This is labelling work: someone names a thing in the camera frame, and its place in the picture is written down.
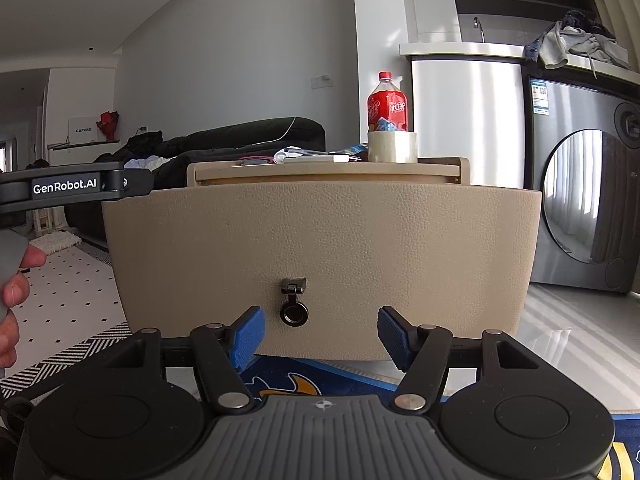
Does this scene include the blue printed rug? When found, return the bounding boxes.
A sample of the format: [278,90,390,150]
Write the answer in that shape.
[235,355,640,480]

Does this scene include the person's left hand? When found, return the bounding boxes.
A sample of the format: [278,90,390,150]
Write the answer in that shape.
[0,246,49,372]

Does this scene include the white box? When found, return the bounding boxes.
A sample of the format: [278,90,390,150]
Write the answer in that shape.
[68,117,99,145]

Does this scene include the white counter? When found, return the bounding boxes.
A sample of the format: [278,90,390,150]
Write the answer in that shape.
[399,41,640,87]

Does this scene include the wall shelf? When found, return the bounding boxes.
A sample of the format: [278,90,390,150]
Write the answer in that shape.
[47,140,124,150]

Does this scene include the fluffy white mat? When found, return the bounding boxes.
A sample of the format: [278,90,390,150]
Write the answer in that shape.
[27,230,81,256]

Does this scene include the red bouquet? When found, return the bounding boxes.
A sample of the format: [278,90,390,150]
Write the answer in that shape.
[97,111,121,142]

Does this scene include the white charging cable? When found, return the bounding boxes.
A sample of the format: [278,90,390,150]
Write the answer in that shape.
[270,117,296,144]

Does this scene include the white cabinet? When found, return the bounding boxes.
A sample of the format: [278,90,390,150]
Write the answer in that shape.
[411,59,526,191]

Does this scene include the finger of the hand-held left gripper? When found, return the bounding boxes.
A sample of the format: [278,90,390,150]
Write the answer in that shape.
[121,167,156,197]

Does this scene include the red soda bottle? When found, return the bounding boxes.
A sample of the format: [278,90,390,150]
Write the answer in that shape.
[367,71,409,134]

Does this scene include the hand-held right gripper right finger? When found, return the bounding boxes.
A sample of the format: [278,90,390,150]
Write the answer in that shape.
[377,306,538,411]

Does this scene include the pile of grey clothes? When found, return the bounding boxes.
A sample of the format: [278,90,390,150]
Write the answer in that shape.
[523,10,632,79]

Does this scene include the black jacket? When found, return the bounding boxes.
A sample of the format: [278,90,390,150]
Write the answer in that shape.
[124,130,164,161]

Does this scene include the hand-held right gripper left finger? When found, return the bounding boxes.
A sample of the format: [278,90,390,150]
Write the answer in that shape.
[102,305,266,408]

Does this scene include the beige tape roll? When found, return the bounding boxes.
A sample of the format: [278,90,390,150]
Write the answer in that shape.
[367,130,419,164]

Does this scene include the cream curtain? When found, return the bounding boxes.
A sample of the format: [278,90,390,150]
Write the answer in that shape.
[585,0,640,63]

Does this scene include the black white patterned rug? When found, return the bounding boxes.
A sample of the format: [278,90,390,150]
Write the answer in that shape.
[0,240,134,401]

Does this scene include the white light clothes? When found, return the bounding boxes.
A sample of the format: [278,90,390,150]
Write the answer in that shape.
[123,156,172,170]

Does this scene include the black leather sofa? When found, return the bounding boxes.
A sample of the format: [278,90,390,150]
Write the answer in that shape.
[65,117,326,242]

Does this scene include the beige nightstand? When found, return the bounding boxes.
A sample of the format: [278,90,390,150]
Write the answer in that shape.
[186,156,472,191]

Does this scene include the silver washing machine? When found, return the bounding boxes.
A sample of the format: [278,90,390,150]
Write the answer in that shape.
[522,75,640,295]

